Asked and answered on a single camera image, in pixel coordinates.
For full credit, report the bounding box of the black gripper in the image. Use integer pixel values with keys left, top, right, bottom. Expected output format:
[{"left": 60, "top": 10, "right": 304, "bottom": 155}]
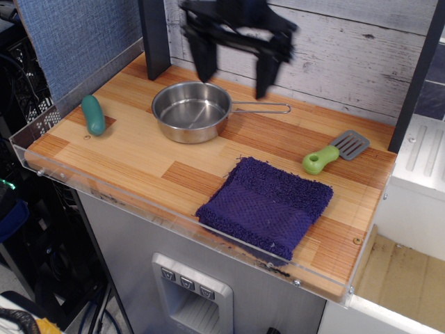
[{"left": 180, "top": 1, "right": 298, "bottom": 100}]

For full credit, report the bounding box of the green handled grey spatula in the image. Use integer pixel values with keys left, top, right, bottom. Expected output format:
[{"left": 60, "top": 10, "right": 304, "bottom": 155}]
[{"left": 302, "top": 129, "right": 370, "bottom": 175}]

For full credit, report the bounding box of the purple towel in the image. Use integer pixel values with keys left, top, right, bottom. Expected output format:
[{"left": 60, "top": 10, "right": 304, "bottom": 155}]
[{"left": 195, "top": 157, "right": 334, "bottom": 261}]

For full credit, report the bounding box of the green toy cucumber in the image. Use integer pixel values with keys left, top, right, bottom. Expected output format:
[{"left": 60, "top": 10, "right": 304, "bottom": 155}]
[{"left": 81, "top": 95, "right": 106, "bottom": 136}]

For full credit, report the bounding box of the grey toy fridge cabinet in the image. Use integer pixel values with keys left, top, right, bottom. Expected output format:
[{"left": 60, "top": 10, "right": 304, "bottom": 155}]
[{"left": 80, "top": 194, "right": 325, "bottom": 333}]

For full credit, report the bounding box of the silver dispenser panel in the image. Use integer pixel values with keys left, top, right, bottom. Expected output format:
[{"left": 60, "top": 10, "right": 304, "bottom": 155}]
[{"left": 152, "top": 253, "right": 234, "bottom": 333}]

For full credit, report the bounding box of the white toy sink unit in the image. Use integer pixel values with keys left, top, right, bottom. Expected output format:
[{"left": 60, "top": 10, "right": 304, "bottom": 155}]
[{"left": 319, "top": 115, "right": 444, "bottom": 333}]

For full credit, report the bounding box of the steel pot with handle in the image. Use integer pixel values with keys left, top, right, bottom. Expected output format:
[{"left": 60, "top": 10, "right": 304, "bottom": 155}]
[{"left": 152, "top": 81, "right": 292, "bottom": 144}]

